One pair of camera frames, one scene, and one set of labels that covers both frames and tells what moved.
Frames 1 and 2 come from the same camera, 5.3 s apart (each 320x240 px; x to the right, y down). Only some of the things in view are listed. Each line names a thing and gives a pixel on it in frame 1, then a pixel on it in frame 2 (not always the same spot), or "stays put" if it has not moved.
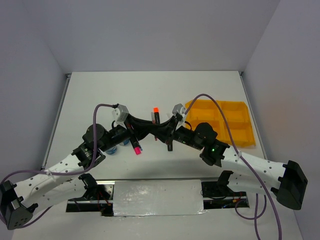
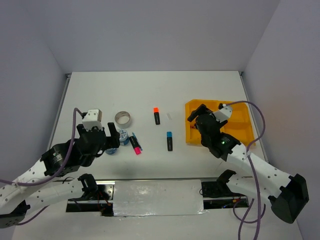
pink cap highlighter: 136,145 stays put
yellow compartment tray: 237,116 stays put
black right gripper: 170,125 to 202,108
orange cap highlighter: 156,110 stays put
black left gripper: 140,128 to 115,134
